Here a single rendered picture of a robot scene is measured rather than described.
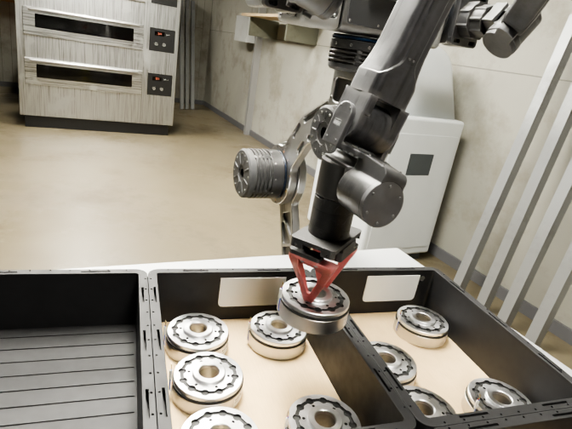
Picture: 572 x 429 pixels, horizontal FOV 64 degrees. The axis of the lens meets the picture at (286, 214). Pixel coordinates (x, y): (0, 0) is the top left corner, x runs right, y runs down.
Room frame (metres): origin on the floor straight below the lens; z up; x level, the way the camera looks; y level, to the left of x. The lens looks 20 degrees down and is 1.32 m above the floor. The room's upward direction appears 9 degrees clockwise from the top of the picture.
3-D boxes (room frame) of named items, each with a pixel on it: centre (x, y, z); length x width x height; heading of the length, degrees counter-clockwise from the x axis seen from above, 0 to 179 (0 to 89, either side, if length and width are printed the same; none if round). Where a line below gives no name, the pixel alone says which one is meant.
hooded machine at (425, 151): (3.27, -0.63, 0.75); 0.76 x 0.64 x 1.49; 31
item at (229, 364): (0.54, 0.07, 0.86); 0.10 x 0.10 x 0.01
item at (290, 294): (0.59, -0.06, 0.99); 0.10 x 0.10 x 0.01
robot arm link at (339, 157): (0.58, -0.06, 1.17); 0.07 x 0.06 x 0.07; 28
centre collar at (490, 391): (0.59, -0.38, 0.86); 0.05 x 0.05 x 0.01
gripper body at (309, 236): (0.59, -0.06, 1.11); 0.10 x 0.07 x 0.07; 154
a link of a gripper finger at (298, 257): (0.58, -0.06, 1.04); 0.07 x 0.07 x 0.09; 64
